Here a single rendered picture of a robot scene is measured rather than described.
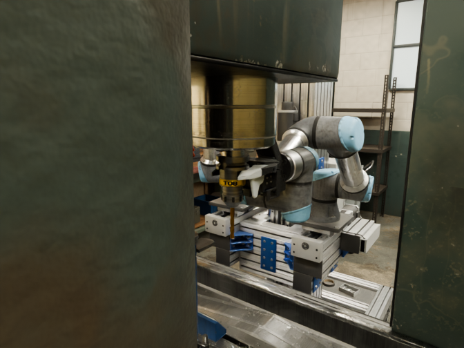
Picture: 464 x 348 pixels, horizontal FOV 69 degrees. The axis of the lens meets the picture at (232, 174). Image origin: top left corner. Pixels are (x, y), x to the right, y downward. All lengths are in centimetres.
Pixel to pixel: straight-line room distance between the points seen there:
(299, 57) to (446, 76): 65
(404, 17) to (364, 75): 83
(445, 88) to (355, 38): 430
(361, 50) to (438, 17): 420
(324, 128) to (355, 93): 415
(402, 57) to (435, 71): 405
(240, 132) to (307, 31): 20
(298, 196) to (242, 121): 37
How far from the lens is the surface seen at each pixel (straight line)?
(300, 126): 120
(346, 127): 117
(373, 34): 535
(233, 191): 64
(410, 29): 525
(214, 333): 106
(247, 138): 56
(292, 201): 88
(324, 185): 157
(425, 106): 116
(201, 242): 89
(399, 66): 520
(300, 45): 59
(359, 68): 533
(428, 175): 118
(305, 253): 154
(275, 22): 52
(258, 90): 57
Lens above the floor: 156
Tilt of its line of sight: 12 degrees down
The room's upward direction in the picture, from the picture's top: straight up
